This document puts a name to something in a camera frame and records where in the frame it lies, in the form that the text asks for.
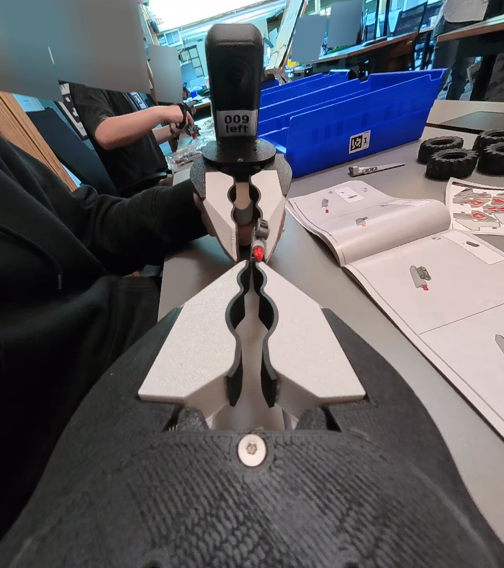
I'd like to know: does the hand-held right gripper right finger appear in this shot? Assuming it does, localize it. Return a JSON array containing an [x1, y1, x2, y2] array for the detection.
[[252, 261, 367, 420]]

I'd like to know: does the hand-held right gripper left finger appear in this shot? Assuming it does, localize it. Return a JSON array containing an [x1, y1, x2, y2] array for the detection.
[[138, 260, 250, 419]]

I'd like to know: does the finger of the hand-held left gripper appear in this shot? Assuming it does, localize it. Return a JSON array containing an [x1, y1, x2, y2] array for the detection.
[[250, 171, 288, 262], [201, 171, 240, 263]]

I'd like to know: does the grey cylindrical toy piece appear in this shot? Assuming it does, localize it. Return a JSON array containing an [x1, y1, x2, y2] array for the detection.
[[233, 183, 253, 228]]

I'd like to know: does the grey connector with red pin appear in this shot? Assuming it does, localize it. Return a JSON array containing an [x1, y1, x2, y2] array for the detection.
[[252, 218, 272, 263]]

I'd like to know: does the blue labelled storage bin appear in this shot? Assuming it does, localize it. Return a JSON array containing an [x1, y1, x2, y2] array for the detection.
[[284, 68, 450, 179]]

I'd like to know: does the person's left forearm black sleeve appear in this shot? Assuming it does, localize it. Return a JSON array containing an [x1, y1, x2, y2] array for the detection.
[[79, 179, 209, 278]]

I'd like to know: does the grey desk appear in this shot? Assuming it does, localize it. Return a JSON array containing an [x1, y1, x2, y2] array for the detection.
[[158, 99, 504, 568]]

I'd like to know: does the dark flat desk panel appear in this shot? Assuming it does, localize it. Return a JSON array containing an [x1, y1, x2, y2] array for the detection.
[[437, 110, 504, 135]]

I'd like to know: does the person's left hand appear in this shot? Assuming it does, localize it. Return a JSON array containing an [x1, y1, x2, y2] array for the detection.
[[192, 193, 212, 238]]

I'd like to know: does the plain blue storage bin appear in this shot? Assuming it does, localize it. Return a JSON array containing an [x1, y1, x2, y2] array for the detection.
[[258, 70, 370, 134]]

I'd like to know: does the grey wedge toy panel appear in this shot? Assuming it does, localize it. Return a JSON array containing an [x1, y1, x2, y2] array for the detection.
[[348, 162, 406, 178]]

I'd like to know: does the open instruction booklet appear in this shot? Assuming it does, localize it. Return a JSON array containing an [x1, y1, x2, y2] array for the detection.
[[286, 187, 504, 472]]

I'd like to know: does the wooden background table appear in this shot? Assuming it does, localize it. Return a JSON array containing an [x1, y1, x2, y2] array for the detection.
[[436, 4, 504, 102], [313, 30, 434, 74]]

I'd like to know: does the person's black hoodie torso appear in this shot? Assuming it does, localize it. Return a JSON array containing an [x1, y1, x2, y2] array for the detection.
[[0, 106, 165, 568]]

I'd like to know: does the red and grey sticker sheet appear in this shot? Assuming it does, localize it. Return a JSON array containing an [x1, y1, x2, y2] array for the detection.
[[445, 177, 504, 238]]

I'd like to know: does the wooden frame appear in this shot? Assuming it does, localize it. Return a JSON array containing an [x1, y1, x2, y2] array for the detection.
[[264, 0, 307, 75]]

